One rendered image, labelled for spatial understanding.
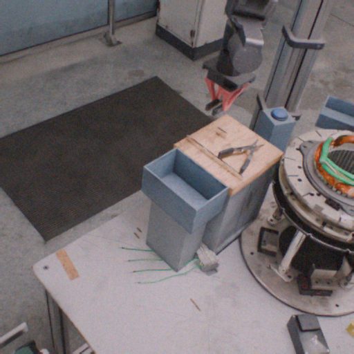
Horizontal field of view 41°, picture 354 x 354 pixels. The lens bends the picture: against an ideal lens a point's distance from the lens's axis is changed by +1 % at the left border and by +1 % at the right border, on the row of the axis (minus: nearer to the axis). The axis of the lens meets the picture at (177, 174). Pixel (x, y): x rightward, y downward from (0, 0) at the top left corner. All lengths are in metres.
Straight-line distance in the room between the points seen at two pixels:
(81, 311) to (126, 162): 1.51
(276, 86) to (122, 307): 0.81
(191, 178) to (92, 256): 0.33
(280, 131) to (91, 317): 0.70
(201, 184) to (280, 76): 0.52
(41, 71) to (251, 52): 2.47
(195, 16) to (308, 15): 1.99
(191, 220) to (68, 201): 1.42
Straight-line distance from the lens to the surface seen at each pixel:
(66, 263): 1.23
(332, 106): 1.46
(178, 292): 1.20
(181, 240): 1.12
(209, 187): 1.09
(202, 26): 3.36
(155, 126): 2.82
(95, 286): 1.20
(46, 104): 2.97
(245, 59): 0.90
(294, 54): 1.45
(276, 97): 1.52
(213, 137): 1.17
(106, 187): 2.43
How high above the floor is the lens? 1.81
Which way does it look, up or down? 45 degrees down
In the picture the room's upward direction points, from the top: 10 degrees clockwise
